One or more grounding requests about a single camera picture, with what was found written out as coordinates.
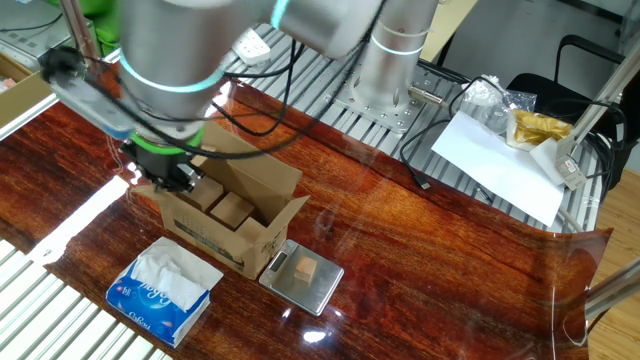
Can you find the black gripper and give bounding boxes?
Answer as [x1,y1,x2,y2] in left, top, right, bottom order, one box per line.
[122,144,205,194]

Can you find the brown cardboard box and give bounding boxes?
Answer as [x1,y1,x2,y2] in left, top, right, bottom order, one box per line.
[132,121,311,280]

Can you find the open cardboard storage box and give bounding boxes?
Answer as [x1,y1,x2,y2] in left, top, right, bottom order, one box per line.
[0,52,66,129]

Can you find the wood grain table mat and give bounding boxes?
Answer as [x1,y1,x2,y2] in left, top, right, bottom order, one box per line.
[44,79,614,360]
[0,64,236,256]

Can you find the blue tissue pack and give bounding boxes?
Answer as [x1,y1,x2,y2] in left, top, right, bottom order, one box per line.
[105,236,225,349]

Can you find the white power strip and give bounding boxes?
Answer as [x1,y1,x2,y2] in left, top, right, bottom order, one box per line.
[232,27,272,67]

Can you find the small wooden cube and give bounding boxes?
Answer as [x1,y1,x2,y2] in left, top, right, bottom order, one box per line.
[293,255,318,284]

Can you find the green cloth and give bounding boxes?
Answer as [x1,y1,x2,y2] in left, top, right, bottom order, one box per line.
[47,0,124,56]

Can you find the silver digital kitchen scale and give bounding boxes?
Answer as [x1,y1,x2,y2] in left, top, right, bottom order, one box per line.
[258,238,346,317]

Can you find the grey metal machine case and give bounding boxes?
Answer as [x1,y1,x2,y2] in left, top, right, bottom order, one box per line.
[0,0,99,76]

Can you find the beige panel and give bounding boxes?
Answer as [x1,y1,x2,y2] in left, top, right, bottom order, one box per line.
[419,0,480,64]

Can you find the white paper sheet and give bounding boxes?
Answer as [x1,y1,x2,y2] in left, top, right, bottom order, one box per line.
[430,109,566,228]

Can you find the clear plastic bag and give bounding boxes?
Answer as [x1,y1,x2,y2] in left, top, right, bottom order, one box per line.
[458,74,539,136]

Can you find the yellow snack packet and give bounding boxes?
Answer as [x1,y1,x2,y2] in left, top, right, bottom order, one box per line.
[505,108,574,153]

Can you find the black chair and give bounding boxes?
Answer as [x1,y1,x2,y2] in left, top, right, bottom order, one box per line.
[504,32,640,186]

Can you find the white labelled adapter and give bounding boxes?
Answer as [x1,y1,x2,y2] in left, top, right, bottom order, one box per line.
[553,134,589,192]

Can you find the green flange ring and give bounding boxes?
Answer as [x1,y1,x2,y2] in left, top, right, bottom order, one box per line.
[128,127,206,156]

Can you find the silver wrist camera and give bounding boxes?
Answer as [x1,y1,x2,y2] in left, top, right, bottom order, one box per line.
[49,74,134,141]

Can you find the aluminium table edge rail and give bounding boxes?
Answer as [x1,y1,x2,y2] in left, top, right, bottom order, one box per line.
[0,47,121,144]

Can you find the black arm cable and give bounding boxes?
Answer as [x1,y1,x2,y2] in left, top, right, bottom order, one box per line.
[39,0,391,161]

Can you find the aluminium frame post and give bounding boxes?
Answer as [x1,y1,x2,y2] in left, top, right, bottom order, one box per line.
[562,47,640,151]
[58,0,104,84]
[583,269,640,322]

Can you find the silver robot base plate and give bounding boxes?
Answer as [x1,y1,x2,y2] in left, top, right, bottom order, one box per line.
[329,47,469,135]

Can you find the black USB cable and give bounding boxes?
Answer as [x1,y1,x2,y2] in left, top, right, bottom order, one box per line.
[398,74,506,191]

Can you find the silver cable connector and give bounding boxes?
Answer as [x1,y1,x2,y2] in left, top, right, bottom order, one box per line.
[407,83,450,110]

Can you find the black cable bundle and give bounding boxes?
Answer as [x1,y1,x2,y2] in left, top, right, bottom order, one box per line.
[542,97,629,201]

